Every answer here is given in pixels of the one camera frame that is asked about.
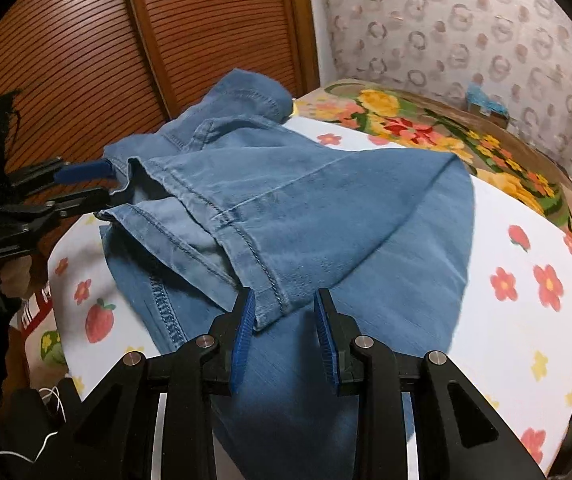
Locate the patterned sheer curtain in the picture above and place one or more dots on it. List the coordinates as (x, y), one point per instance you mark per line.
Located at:
(518, 52)

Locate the blue denim jeans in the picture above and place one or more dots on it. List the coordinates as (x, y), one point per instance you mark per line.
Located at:
(227, 197)

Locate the blue item on box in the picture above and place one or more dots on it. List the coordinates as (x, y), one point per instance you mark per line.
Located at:
(479, 103)

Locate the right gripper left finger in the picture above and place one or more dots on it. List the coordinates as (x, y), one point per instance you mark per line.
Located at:
(232, 332)

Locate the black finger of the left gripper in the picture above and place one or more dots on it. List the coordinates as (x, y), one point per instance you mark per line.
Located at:
(64, 206)

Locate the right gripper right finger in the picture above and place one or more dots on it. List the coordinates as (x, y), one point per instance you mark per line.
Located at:
(336, 332)

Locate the floral beige blanket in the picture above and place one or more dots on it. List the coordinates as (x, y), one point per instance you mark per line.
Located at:
(489, 151)

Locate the white strawberry flower sheet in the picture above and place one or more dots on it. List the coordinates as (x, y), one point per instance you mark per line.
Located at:
(472, 273)

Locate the brown louvered wardrobe door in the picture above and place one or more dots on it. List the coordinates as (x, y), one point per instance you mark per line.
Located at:
(76, 75)

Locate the person's left hand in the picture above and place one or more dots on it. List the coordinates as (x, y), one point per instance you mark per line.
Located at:
(15, 277)

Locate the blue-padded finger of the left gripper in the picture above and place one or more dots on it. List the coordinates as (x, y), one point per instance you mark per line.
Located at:
(58, 171)

